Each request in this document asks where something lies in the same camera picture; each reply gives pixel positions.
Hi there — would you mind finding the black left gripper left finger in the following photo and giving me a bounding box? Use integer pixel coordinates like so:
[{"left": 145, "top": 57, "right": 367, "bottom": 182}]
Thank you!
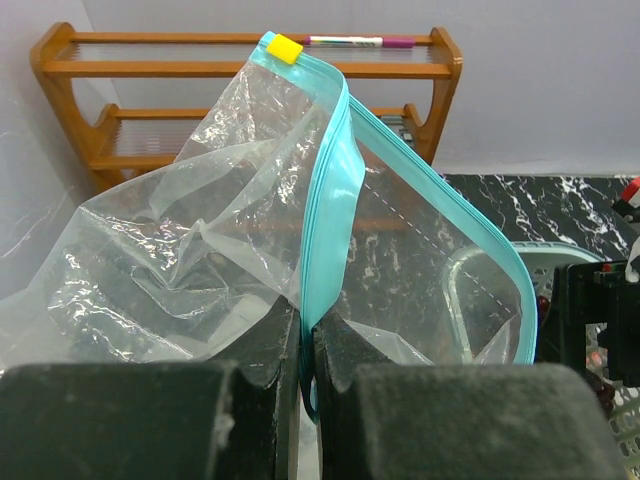
[{"left": 1, "top": 299, "right": 300, "bottom": 479}]

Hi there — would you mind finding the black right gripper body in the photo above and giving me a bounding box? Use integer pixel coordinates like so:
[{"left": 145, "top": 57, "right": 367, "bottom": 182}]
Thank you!
[{"left": 550, "top": 261, "right": 639, "bottom": 387}]

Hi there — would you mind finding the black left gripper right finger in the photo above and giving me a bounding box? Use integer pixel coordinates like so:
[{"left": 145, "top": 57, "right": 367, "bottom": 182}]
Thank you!
[{"left": 313, "top": 313, "right": 627, "bottom": 479}]

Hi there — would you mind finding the blue zipper clear bag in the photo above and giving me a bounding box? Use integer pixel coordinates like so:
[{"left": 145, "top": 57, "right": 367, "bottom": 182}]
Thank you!
[{"left": 1, "top": 33, "right": 537, "bottom": 414}]

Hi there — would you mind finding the light blue plastic basket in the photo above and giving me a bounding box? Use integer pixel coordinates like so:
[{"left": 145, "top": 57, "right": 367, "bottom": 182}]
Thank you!
[{"left": 514, "top": 242, "right": 639, "bottom": 479}]

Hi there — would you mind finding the wooden shelf rack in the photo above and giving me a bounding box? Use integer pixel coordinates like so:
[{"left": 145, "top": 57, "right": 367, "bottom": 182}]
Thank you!
[{"left": 29, "top": 22, "right": 463, "bottom": 190}]

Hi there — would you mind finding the pink white marker pen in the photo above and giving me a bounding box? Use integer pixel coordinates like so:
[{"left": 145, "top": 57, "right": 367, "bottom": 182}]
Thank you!
[{"left": 303, "top": 35, "right": 416, "bottom": 49}]

